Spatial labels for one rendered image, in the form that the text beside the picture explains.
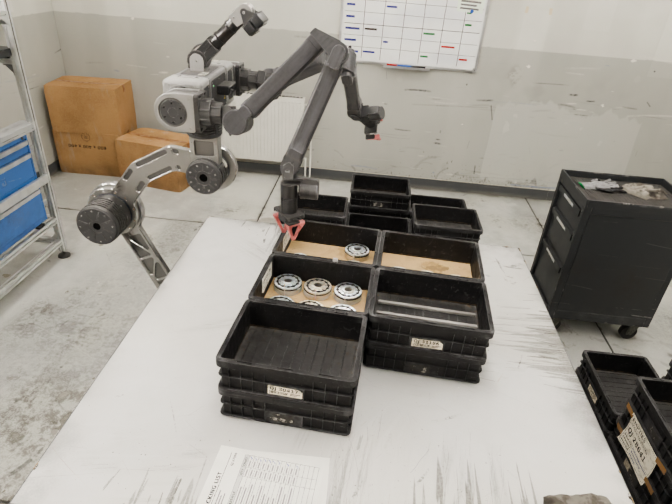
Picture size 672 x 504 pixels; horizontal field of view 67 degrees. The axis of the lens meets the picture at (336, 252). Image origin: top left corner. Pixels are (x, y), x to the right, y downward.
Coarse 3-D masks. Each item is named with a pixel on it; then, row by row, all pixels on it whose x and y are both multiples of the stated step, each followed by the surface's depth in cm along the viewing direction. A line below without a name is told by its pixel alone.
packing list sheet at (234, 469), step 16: (224, 448) 141; (224, 464) 137; (240, 464) 137; (256, 464) 138; (272, 464) 138; (288, 464) 138; (304, 464) 139; (320, 464) 139; (208, 480) 133; (224, 480) 133; (240, 480) 133; (256, 480) 133; (272, 480) 134; (288, 480) 134; (304, 480) 134; (320, 480) 135; (208, 496) 129; (224, 496) 129; (240, 496) 129; (256, 496) 130; (272, 496) 130; (288, 496) 130; (304, 496) 130; (320, 496) 131
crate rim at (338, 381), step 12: (252, 300) 163; (240, 312) 158; (324, 312) 161; (336, 312) 161; (228, 336) 148; (360, 336) 151; (360, 348) 147; (216, 360) 140; (228, 360) 139; (360, 360) 143; (252, 372) 139; (264, 372) 138; (276, 372) 138; (288, 372) 137; (300, 372) 137; (312, 372) 137; (336, 384) 136; (348, 384) 136
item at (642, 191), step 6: (624, 186) 286; (630, 186) 286; (636, 186) 287; (642, 186) 287; (648, 186) 287; (630, 192) 283; (636, 192) 281; (642, 192) 282; (648, 192) 280; (654, 192) 280; (660, 192) 281; (642, 198) 277; (648, 198) 277; (654, 198) 278; (660, 198) 279; (666, 198) 279
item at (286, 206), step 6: (282, 198) 168; (294, 198) 167; (282, 204) 168; (288, 204) 167; (294, 204) 168; (276, 210) 172; (282, 210) 169; (288, 210) 168; (294, 210) 169; (288, 216) 168; (294, 216) 168; (300, 216) 169
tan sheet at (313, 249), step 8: (288, 248) 213; (296, 248) 213; (304, 248) 214; (312, 248) 214; (320, 248) 215; (328, 248) 215; (336, 248) 216; (344, 248) 216; (320, 256) 209; (328, 256) 209; (336, 256) 210; (344, 256) 210
